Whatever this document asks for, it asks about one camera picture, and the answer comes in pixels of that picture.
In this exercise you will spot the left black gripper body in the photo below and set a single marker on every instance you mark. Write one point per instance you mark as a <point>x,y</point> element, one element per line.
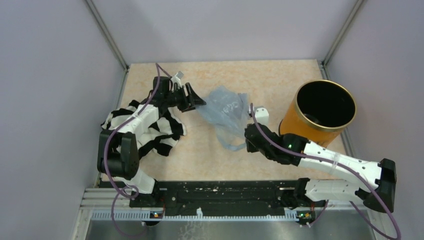
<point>175,98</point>

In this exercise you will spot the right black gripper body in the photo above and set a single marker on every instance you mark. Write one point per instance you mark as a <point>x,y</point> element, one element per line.
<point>251,148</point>

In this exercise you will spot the translucent blue plastic trash bag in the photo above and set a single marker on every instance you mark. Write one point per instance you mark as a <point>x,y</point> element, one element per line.
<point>227,111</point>

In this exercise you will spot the orange gold-rimmed trash bin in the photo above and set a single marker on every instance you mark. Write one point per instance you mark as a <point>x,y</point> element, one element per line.
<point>319,111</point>

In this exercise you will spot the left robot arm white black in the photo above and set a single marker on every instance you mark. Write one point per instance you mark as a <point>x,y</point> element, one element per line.
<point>128,134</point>

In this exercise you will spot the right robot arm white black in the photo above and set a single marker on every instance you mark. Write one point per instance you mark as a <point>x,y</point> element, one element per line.
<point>372,183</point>

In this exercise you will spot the black white striped cloth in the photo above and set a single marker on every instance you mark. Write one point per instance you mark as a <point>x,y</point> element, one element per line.
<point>160,137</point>

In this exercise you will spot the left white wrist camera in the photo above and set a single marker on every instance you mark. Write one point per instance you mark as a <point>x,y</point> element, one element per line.
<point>176,81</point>

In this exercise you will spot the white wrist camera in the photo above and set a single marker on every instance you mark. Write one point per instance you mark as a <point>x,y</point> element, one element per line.
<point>261,115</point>
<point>176,81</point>

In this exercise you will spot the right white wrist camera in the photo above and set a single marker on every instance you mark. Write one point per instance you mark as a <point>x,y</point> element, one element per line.
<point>261,115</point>

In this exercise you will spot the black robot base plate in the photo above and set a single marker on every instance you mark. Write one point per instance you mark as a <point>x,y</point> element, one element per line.
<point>255,198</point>

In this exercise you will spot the left aluminium corner post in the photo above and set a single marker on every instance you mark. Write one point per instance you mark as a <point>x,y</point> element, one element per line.
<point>99,21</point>

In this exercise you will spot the aluminium corner post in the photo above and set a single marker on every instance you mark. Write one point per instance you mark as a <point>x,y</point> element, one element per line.
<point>358,5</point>
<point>99,21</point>

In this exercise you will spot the right aluminium corner post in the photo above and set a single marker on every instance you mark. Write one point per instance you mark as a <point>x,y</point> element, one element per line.
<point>358,5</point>

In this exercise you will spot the white toothed cable duct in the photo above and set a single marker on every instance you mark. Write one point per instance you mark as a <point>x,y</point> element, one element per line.
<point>148,216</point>

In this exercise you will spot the aluminium frame rail front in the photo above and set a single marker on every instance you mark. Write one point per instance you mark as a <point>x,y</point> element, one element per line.
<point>103,198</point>

